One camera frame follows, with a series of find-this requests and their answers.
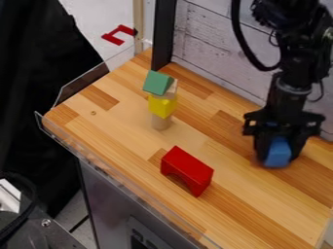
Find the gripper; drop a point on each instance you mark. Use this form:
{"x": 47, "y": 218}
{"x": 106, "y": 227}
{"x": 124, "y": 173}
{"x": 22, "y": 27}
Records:
{"x": 284, "y": 118}

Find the blue block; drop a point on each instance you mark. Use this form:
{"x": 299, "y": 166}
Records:
{"x": 277, "y": 154}

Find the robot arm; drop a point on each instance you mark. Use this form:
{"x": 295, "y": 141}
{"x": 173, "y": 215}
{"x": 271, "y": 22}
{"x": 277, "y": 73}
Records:
{"x": 299, "y": 42}

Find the red arch block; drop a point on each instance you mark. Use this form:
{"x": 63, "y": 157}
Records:
{"x": 188, "y": 168}

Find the wooden cylinder block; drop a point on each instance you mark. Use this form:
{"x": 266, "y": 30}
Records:
{"x": 161, "y": 123}

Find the yellow block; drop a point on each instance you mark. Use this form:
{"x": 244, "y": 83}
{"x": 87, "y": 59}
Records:
{"x": 162, "y": 105}

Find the green triangular block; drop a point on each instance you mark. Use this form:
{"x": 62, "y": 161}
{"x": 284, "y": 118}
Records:
{"x": 157, "y": 83}

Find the black curtain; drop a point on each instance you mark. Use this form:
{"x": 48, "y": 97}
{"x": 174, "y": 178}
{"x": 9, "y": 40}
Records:
{"x": 39, "y": 97}

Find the black post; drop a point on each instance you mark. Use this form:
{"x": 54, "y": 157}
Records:
{"x": 163, "y": 32}

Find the red bracket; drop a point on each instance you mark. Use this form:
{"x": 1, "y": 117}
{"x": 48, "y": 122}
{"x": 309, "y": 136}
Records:
{"x": 118, "y": 35}

